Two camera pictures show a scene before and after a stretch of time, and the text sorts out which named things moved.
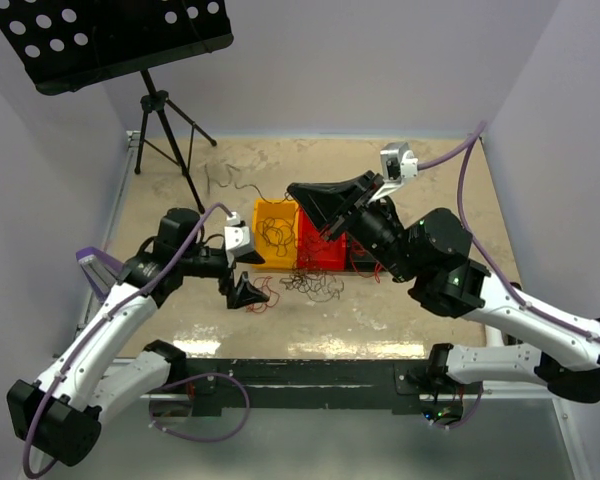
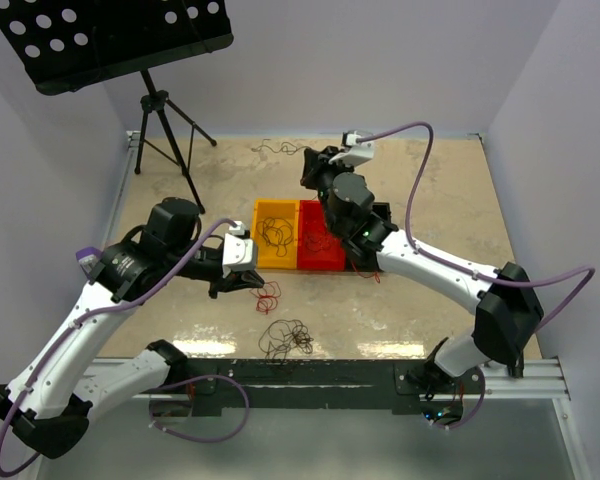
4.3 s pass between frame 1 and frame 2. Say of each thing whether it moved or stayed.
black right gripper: moved
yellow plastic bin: stayed
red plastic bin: stayed
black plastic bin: stayed
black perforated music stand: stayed
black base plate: stayed
